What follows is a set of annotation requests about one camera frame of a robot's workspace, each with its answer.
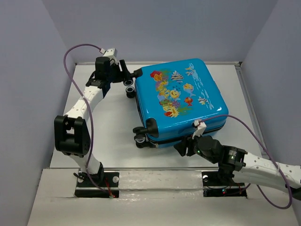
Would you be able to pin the blue hard-shell suitcase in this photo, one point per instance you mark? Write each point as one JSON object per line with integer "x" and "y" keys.
{"x": 170, "y": 97}

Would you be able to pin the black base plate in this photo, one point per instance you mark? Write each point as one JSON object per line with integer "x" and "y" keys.
{"x": 215, "y": 187}
{"x": 107, "y": 188}

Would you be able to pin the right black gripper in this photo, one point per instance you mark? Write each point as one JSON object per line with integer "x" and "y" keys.
{"x": 181, "y": 147}

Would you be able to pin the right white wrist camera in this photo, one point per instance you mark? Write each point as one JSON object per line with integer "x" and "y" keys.
{"x": 200, "y": 127}

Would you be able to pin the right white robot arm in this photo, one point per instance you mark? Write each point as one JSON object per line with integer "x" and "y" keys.
{"x": 236, "y": 165}

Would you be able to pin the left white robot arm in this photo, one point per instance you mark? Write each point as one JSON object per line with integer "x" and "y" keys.
{"x": 73, "y": 137}

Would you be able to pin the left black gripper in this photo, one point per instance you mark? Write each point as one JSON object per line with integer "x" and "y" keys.
{"x": 124, "y": 75}

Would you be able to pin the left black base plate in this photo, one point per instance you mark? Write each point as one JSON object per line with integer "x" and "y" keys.
{"x": 107, "y": 188}

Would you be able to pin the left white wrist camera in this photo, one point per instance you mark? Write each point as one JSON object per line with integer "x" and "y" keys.
{"x": 111, "y": 53}

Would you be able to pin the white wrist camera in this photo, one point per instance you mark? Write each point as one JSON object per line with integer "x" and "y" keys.
{"x": 111, "y": 53}
{"x": 200, "y": 127}

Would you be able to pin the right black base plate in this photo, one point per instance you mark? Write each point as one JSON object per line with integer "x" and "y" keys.
{"x": 215, "y": 187}

